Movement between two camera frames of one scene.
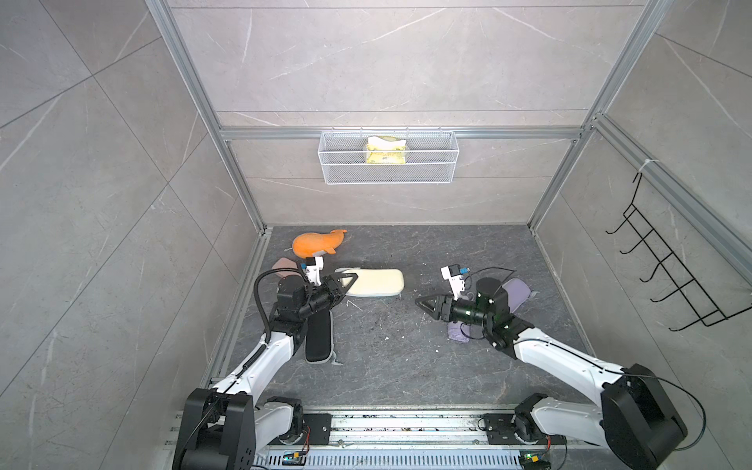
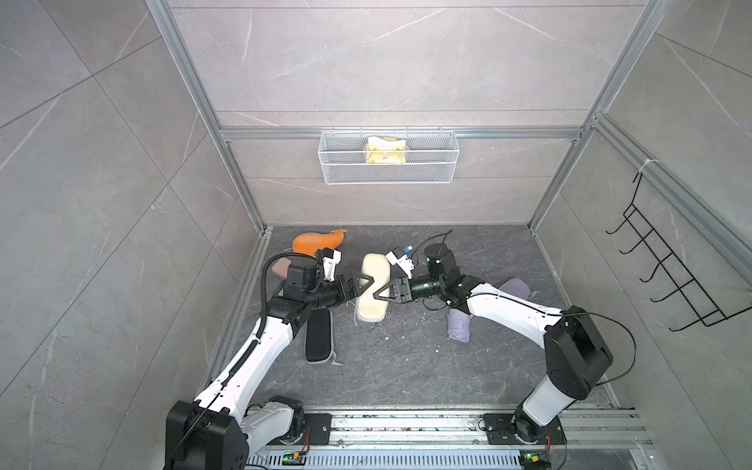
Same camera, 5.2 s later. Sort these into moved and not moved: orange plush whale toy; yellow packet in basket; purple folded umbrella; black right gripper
Moved: black right gripper
Not moved: orange plush whale toy; purple folded umbrella; yellow packet in basket
